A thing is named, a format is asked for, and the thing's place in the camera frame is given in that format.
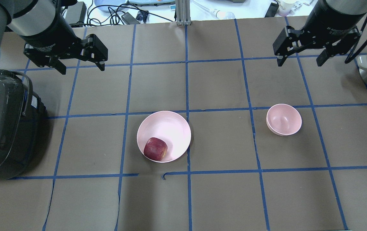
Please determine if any black power adapter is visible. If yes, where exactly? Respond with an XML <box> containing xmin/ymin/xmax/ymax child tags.
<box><xmin>65</xmin><ymin>2</ymin><xmax>86</xmax><ymax>28</ymax></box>

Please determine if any pink bowl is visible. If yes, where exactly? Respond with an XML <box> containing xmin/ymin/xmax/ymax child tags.
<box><xmin>266</xmin><ymin>104</ymin><xmax>302</xmax><ymax>136</ymax></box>

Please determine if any red apple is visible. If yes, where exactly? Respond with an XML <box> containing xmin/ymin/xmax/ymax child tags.
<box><xmin>143</xmin><ymin>137</ymin><xmax>168</xmax><ymax>161</ymax></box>

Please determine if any blue plate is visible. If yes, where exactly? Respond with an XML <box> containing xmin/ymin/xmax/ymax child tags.
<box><xmin>94</xmin><ymin>0</ymin><xmax>128</xmax><ymax>13</ymax></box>

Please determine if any white paper cup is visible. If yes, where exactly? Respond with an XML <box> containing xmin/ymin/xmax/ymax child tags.
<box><xmin>278</xmin><ymin>0</ymin><xmax>297</xmax><ymax>17</ymax></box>

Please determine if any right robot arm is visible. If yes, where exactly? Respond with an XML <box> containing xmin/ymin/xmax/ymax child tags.
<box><xmin>273</xmin><ymin>0</ymin><xmax>367</xmax><ymax>67</ymax></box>

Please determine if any black rice cooker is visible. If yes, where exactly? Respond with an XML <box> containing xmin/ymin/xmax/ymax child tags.
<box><xmin>0</xmin><ymin>70</ymin><xmax>46</xmax><ymax>180</ymax></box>

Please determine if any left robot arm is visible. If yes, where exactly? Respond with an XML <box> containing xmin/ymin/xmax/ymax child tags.
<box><xmin>0</xmin><ymin>0</ymin><xmax>108</xmax><ymax>74</ymax></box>

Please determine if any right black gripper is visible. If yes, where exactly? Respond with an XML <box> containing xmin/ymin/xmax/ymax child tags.
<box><xmin>273</xmin><ymin>6</ymin><xmax>362</xmax><ymax>67</ymax></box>

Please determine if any aluminium frame post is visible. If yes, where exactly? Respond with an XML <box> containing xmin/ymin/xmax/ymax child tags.
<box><xmin>175</xmin><ymin>0</ymin><xmax>192</xmax><ymax>26</ymax></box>

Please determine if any pink plate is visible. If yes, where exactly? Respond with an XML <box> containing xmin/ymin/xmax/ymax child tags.
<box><xmin>136</xmin><ymin>111</ymin><xmax>192</xmax><ymax>163</ymax></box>

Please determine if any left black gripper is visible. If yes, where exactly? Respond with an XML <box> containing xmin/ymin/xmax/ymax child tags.
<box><xmin>23</xmin><ymin>13</ymin><xmax>108</xmax><ymax>75</ymax></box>

